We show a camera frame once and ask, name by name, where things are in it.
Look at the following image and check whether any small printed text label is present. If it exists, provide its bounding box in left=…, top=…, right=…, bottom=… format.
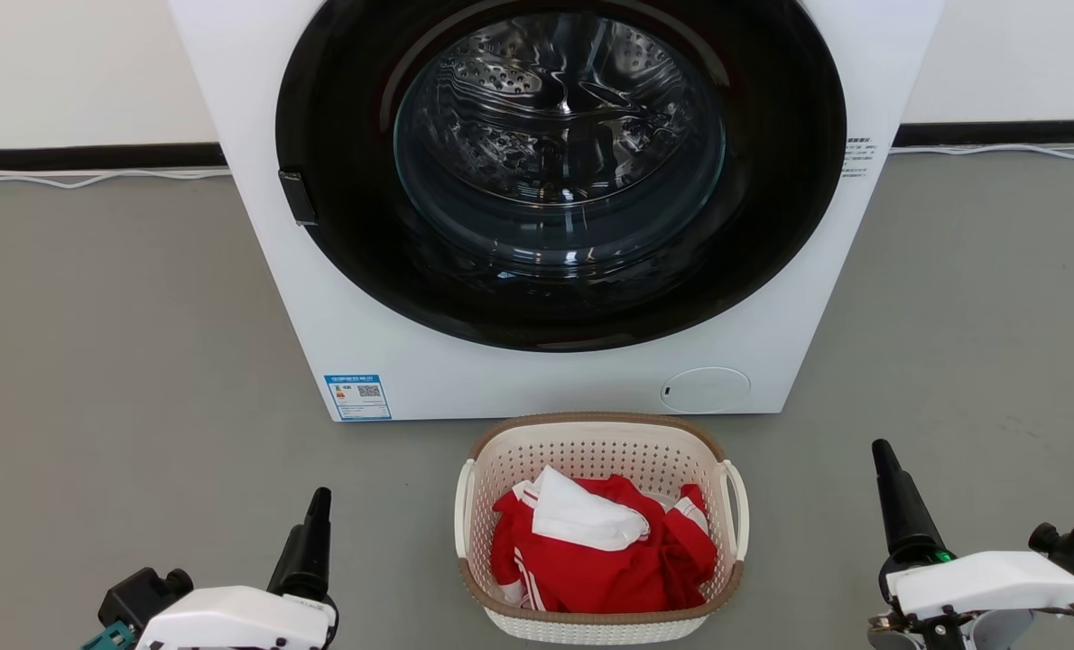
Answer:
left=839, top=137, right=878, bottom=179

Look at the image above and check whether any black washer door handle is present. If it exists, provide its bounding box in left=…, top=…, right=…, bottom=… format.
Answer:
left=278, top=169, right=319, bottom=227

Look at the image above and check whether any teal left camera connector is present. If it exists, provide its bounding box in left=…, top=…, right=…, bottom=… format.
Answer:
left=81, top=621, right=134, bottom=650

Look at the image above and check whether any round white filter cover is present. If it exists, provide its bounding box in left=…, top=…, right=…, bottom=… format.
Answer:
left=661, top=367, right=752, bottom=415

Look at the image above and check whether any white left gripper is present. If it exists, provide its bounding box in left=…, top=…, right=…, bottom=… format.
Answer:
left=135, top=487, right=338, bottom=650

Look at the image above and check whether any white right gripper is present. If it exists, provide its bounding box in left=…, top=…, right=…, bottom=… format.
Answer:
left=869, top=440, right=1074, bottom=650

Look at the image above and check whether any white front-load washing machine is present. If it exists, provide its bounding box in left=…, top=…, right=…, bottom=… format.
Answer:
left=167, top=0, right=946, bottom=423

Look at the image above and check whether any white floor cable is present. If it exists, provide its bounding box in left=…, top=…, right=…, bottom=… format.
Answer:
left=889, top=142, right=1074, bottom=162
left=0, top=167, right=231, bottom=190

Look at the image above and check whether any blue energy label sticker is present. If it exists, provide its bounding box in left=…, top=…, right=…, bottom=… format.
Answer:
left=324, top=374, right=393, bottom=422

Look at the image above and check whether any red garment with white stripes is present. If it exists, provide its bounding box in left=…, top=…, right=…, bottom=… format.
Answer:
left=490, top=476, right=718, bottom=615

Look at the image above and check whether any cream perforated laundry basket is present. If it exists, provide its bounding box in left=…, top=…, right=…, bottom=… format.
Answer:
left=454, top=413, right=750, bottom=645

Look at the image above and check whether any round black washer door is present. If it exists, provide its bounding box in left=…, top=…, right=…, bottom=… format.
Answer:
left=275, top=0, right=847, bottom=353

